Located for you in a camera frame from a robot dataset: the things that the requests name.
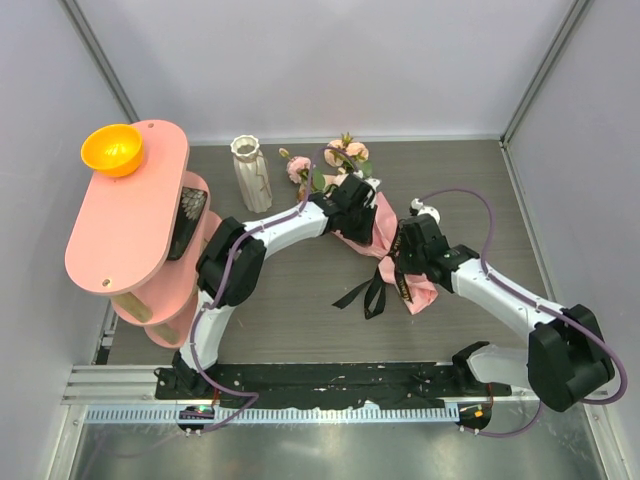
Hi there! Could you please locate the pink flower bouquet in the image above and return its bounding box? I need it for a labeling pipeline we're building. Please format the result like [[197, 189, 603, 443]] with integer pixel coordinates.
[[278, 134, 438, 319]]

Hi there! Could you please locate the black ribbon gold lettering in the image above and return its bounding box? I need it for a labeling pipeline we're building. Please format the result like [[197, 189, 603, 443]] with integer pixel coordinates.
[[332, 232, 413, 320]]

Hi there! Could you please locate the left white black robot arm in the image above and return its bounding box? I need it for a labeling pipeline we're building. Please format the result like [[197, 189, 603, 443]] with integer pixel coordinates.
[[168, 174, 380, 399]]

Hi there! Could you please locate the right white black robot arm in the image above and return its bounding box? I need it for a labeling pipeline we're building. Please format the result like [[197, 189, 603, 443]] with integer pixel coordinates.
[[395, 214, 615, 412]]

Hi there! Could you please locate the white ribbed ceramic vase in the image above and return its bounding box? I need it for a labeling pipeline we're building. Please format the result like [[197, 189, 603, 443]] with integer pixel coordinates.
[[230, 135, 273, 213]]

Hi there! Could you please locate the black patterned box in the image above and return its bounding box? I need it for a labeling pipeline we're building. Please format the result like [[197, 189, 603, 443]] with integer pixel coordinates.
[[167, 187, 208, 261]]

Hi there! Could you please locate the pink tiered wooden shelf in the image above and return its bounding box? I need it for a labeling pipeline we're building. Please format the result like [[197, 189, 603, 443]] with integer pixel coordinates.
[[65, 120, 221, 349]]

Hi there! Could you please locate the orange plastic bowl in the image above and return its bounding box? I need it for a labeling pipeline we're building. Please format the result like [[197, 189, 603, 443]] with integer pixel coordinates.
[[80, 124, 144, 178]]

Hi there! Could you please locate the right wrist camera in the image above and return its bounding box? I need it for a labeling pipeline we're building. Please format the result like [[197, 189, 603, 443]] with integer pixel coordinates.
[[409, 198, 441, 224]]

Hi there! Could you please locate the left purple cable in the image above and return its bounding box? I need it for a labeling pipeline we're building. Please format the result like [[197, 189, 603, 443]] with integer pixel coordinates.
[[189, 145, 369, 436]]

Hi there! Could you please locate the purple cable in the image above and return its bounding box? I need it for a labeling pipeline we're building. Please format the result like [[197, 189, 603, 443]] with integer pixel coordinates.
[[189, 145, 369, 436], [419, 188, 629, 440]]

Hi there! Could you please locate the black mounting base plate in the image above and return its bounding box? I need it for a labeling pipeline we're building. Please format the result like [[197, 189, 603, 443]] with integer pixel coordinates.
[[153, 360, 514, 412]]

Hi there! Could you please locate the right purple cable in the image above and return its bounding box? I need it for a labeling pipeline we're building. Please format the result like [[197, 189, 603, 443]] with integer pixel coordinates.
[[419, 188, 629, 440]]

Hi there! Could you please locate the slotted white cable duct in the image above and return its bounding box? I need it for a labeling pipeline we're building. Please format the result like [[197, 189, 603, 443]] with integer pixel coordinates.
[[85, 403, 459, 424]]

